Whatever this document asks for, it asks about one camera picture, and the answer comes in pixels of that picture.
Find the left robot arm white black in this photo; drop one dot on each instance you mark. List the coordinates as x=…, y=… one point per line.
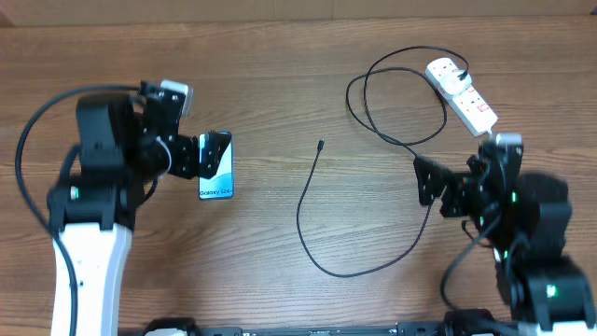
x=128, y=137

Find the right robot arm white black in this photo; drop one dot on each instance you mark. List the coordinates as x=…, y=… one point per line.
x=524, y=217

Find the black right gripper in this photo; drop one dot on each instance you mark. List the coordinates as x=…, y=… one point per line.
x=457, y=188

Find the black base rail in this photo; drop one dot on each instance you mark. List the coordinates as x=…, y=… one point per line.
x=188, y=326

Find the Samsung Galaxy smartphone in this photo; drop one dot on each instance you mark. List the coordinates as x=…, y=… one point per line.
x=216, y=177

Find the white power strip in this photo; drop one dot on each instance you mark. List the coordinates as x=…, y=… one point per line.
x=469, y=105

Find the white charger plug adapter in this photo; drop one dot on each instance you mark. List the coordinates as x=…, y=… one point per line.
x=455, y=83

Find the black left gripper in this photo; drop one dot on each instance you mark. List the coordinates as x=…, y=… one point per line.
x=187, y=166

